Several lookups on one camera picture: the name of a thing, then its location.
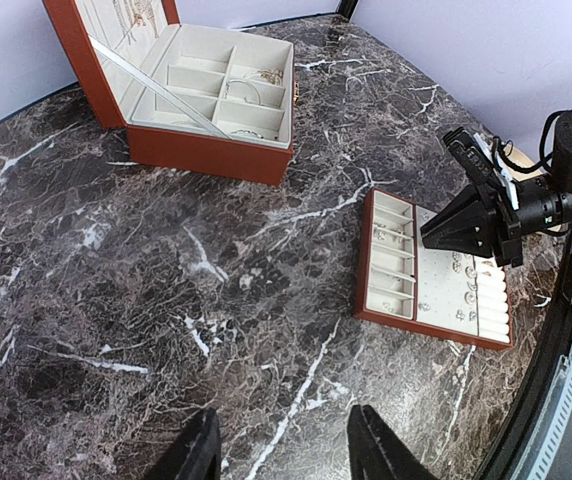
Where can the beige round plate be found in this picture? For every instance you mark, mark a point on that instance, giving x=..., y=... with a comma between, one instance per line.
x=522, y=160

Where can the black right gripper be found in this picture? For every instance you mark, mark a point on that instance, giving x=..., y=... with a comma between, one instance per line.
x=479, y=221

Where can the red wooden jewelry box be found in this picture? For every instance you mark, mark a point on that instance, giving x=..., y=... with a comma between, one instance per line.
x=196, y=98

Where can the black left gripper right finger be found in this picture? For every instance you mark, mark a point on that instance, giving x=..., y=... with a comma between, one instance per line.
x=375, y=452

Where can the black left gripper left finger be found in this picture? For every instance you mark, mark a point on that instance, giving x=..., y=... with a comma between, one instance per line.
x=195, y=453

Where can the right black frame post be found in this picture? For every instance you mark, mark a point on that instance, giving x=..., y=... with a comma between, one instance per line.
x=347, y=8

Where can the red jewelry tray insert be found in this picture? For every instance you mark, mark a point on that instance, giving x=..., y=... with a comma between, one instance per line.
x=444, y=294

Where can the white slotted cable duct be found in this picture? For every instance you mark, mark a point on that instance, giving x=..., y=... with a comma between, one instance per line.
x=552, y=426

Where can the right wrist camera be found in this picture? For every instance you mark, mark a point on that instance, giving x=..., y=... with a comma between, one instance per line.
x=481, y=164

